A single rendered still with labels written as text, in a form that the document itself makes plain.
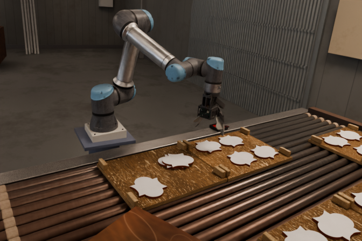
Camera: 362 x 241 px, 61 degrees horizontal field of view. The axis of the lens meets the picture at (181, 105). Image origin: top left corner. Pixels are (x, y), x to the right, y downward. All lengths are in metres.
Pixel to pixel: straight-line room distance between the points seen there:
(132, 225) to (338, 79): 3.53
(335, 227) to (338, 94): 3.05
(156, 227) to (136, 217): 0.06
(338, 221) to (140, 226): 0.66
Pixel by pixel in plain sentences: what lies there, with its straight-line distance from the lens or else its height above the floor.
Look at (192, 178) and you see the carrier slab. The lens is 1.25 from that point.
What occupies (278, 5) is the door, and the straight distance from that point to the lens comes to 4.68.
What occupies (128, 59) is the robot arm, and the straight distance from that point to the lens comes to 1.64.
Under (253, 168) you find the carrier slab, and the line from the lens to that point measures 1.40.
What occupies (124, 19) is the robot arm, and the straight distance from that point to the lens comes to 1.47.
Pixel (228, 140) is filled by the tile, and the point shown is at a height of 0.95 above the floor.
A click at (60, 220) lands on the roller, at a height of 0.91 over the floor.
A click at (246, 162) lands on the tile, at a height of 0.95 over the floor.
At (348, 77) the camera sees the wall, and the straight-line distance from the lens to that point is 4.03.
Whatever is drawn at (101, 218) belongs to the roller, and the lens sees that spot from 1.10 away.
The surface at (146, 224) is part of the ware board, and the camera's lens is 0.87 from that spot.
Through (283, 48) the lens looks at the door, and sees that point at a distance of 4.55.
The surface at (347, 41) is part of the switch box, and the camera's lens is 3.89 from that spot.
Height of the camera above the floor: 1.59
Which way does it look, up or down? 19 degrees down
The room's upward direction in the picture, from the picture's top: 4 degrees clockwise
